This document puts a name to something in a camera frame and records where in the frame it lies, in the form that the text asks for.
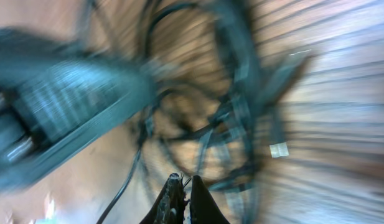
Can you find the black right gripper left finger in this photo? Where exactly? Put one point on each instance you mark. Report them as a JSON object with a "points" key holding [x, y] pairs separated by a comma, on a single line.
{"points": [[170, 204]]}

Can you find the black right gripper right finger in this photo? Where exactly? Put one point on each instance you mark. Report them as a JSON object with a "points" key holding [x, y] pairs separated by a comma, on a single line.
{"points": [[203, 209]]}

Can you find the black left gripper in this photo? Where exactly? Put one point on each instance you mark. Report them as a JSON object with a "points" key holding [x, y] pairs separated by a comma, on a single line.
{"points": [[56, 99]]}

